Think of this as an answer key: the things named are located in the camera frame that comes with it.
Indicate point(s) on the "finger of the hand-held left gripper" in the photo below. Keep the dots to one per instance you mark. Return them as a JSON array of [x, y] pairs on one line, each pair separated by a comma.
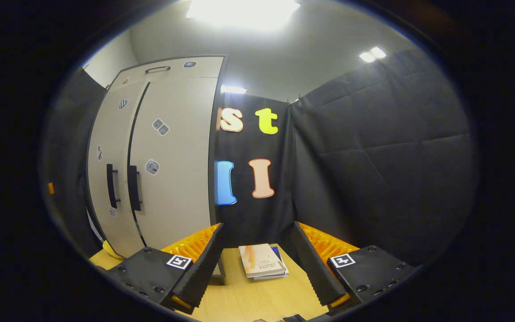
[[50, 188]]

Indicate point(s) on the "small ceiling light panel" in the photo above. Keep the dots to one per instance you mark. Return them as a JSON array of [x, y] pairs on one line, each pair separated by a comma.
[[372, 54]]

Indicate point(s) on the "white cabinet door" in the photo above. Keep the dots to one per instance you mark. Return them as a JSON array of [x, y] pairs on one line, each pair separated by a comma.
[[114, 134], [181, 179]]

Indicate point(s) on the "white and grey cabinet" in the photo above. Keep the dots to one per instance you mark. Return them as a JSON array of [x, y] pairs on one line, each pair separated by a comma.
[[213, 147]]

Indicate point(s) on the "white cabinet drawer front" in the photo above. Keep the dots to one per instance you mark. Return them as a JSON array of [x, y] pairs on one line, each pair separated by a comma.
[[172, 75]]

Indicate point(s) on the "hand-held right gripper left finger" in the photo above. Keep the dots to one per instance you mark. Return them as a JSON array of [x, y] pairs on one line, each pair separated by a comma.
[[204, 268]]

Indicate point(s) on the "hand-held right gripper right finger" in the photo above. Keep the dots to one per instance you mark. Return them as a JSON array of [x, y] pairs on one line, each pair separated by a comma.
[[313, 268]]

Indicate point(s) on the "large ceiling light panel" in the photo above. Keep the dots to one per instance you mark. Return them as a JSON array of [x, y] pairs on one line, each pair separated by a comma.
[[244, 13]]

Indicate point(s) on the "black backdrop cloth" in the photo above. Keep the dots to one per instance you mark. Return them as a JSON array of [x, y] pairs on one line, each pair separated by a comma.
[[373, 156]]

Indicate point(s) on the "yellow fluffy sponge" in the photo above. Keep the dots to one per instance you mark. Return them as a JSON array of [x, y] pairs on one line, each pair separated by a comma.
[[111, 251]]

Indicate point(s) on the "narrow ceiling light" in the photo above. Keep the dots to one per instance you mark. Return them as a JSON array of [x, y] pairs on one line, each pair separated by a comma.
[[233, 89]]

